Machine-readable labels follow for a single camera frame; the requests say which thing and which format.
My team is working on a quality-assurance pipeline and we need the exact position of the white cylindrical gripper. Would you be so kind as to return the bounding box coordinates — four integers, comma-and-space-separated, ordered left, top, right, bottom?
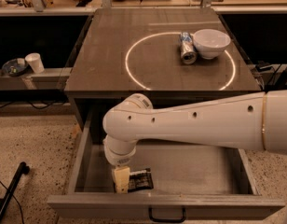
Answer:
103, 135, 137, 193

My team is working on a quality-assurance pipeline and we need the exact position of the black rxbar chocolate bar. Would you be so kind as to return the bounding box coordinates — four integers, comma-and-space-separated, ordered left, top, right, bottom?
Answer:
128, 168, 154, 192

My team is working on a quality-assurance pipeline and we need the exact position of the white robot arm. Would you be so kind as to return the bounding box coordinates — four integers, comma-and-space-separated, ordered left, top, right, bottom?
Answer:
102, 90, 287, 169

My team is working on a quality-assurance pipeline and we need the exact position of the grey open top drawer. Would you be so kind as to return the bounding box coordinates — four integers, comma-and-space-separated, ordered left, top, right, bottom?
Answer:
48, 111, 285, 220

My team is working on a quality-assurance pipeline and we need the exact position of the grey counter cabinet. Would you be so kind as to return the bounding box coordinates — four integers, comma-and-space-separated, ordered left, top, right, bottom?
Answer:
65, 7, 260, 125

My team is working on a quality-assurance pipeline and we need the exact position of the black pole on floor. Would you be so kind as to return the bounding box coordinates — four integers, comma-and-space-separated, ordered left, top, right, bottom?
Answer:
0, 161, 30, 224

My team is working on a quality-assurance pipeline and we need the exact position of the low grey side shelf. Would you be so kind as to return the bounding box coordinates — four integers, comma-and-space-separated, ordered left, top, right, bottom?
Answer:
0, 67, 72, 91

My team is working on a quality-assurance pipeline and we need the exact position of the silver blue soda can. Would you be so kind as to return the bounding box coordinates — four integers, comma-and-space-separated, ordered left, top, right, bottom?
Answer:
179, 32, 198, 64

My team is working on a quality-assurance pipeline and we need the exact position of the white paper cup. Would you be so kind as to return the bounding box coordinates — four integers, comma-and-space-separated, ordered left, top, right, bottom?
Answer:
25, 53, 45, 74

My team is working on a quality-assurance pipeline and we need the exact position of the dark round dish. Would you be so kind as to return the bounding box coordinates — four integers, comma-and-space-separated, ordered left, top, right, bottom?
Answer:
2, 58, 28, 77

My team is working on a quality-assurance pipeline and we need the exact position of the white ceramic bowl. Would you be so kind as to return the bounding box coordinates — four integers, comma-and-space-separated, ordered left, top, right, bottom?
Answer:
193, 29, 231, 60

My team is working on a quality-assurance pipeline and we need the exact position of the black drawer handle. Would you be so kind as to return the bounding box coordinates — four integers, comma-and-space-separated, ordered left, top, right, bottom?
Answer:
148, 207, 186, 224

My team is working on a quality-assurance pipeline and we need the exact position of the black floor cable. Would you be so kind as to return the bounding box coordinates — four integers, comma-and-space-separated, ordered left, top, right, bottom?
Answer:
0, 158, 26, 224

